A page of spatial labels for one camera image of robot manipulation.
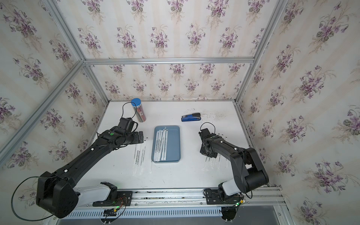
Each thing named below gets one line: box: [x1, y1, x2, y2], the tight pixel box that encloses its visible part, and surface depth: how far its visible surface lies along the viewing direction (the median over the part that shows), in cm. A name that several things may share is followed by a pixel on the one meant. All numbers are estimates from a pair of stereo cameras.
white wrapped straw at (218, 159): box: [215, 152, 222, 171], surface depth 88 cm
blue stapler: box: [180, 112, 202, 122], surface depth 109 cm
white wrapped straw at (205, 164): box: [202, 156, 209, 171], surface depth 88 cm
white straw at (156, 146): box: [153, 130, 160, 162], surface depth 95 cm
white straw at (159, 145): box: [156, 129, 164, 162], surface depth 95 cm
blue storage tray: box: [151, 125, 181, 164], surface depth 95 cm
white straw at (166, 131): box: [163, 129, 169, 161], surface depth 95 cm
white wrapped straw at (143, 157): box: [139, 140, 147, 174], surface depth 88 cm
